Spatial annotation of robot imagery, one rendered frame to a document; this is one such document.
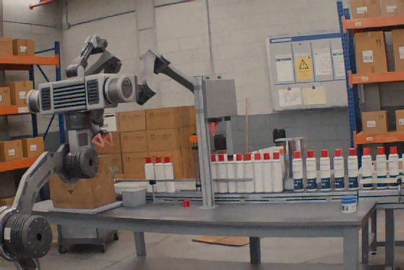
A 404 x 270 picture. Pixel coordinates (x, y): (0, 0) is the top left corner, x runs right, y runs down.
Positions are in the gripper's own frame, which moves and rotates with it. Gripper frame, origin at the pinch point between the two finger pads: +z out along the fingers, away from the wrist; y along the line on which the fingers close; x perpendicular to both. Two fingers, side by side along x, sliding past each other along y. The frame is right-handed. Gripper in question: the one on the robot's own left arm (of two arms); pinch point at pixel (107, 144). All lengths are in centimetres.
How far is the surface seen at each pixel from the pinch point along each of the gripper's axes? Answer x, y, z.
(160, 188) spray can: -5.9, 6.4, 39.4
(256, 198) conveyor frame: -49, -2, 81
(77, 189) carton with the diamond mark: 16.3, -30.4, 15.3
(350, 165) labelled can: -98, -4, 102
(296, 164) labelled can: -76, -2, 82
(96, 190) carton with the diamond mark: 9.8, -25.0, 21.9
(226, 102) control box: -71, -6, 35
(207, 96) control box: -68, -14, 28
